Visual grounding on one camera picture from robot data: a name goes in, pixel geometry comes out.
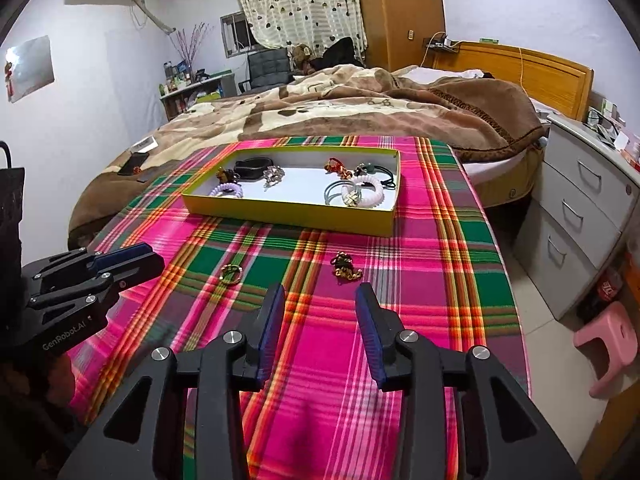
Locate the gold ring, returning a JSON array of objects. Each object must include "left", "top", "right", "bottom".
[{"left": 219, "top": 263, "right": 245, "bottom": 287}]

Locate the gold black brooch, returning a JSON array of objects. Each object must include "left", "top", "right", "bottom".
[{"left": 330, "top": 252, "right": 363, "bottom": 283}]

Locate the purple spiral hair tie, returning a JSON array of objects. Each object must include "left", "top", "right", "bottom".
[{"left": 207, "top": 181, "right": 245, "bottom": 200}]

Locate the crystal bead bracelet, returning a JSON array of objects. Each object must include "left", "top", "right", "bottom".
[{"left": 261, "top": 164, "right": 286, "bottom": 189}]

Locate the black fitness band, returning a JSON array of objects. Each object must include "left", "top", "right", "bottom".
[{"left": 233, "top": 156, "right": 273, "bottom": 181}]

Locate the white spiral hair tie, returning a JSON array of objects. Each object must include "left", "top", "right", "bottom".
[{"left": 344, "top": 173, "right": 386, "bottom": 208}]

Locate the red knot charm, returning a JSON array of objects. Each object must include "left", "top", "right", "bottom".
[{"left": 324, "top": 157, "right": 354, "bottom": 180}]

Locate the black cord bead bracelet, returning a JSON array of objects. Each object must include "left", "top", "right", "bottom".
[{"left": 351, "top": 160, "right": 399, "bottom": 191}]

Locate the plaid pink green tablecloth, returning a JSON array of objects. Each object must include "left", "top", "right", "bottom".
[{"left": 70, "top": 136, "right": 530, "bottom": 479}]

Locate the black smartphone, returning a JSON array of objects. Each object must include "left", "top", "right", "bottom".
[{"left": 117, "top": 152, "right": 149, "bottom": 177}]

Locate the white card box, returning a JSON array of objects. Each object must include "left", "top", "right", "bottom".
[{"left": 129, "top": 136, "right": 158, "bottom": 154}]

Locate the yellow-green shallow box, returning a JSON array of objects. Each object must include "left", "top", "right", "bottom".
[{"left": 182, "top": 145, "right": 400, "bottom": 237}]

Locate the white bookshelf desk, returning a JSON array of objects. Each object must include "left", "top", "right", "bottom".
[{"left": 160, "top": 70, "right": 238, "bottom": 122}]

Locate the brown patterned blanket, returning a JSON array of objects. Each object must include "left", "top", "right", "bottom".
[{"left": 67, "top": 64, "right": 548, "bottom": 249}]

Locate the pink plastic stool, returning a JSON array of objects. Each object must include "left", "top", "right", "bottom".
[{"left": 573, "top": 301, "right": 639, "bottom": 399}]

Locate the dried branch vase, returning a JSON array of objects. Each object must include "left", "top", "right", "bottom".
[{"left": 169, "top": 22, "right": 210, "bottom": 78}]

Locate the black office chair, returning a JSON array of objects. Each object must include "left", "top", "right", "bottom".
[{"left": 238, "top": 49, "right": 294, "bottom": 93}]

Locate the grey nightstand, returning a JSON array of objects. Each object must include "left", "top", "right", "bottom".
[{"left": 514, "top": 114, "right": 639, "bottom": 320}]

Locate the teddy bear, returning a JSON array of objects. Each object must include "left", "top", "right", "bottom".
[{"left": 291, "top": 44, "right": 316, "bottom": 76}]

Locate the white pillow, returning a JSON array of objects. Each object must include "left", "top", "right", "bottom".
[{"left": 397, "top": 66, "right": 485, "bottom": 84}]

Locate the heart pattern curtain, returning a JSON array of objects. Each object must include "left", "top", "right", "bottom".
[{"left": 239, "top": 0, "right": 368, "bottom": 60}]

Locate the wooden headboard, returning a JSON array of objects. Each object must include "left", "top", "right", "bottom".
[{"left": 433, "top": 41, "right": 593, "bottom": 122}]

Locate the wooden wardrobe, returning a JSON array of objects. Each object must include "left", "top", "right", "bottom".
[{"left": 360, "top": 0, "right": 446, "bottom": 72}]

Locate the wall poster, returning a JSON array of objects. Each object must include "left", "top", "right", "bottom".
[{"left": 4, "top": 36, "right": 54, "bottom": 103}]

